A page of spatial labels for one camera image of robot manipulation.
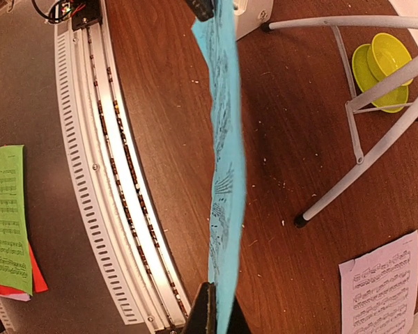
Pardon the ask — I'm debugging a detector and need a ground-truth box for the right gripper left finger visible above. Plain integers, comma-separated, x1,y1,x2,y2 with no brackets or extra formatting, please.
181,282,217,334

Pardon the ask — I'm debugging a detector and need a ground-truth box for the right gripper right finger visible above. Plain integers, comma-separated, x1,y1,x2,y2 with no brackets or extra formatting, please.
228,297,251,334

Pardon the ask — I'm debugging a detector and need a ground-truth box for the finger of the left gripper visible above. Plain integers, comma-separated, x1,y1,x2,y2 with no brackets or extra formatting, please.
186,0,215,22

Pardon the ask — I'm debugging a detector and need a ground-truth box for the blue sheet music page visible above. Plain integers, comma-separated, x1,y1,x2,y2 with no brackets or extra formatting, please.
192,1,247,333

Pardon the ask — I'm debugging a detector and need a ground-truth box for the white music stand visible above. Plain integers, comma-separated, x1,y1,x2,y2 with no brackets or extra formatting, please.
261,15,418,228

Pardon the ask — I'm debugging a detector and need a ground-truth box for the grey metronome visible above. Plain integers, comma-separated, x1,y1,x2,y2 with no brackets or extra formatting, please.
233,0,274,40

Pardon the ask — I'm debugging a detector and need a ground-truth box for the purple sheet music page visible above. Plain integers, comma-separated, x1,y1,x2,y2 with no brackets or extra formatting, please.
339,230,418,333

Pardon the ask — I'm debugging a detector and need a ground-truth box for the red paper sheet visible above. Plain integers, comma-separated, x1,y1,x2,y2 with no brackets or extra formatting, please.
0,245,49,301

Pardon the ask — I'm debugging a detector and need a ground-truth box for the green plastic plate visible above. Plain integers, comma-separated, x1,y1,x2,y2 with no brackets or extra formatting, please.
351,44,410,113

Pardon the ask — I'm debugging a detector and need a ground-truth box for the green plastic bowl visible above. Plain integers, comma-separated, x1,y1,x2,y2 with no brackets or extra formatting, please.
366,33,412,81

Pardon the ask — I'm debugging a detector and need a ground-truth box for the green sheet music page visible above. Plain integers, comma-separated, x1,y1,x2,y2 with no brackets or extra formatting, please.
0,145,33,295

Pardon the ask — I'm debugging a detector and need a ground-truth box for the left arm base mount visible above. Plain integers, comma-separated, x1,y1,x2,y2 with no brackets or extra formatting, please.
31,0,103,31

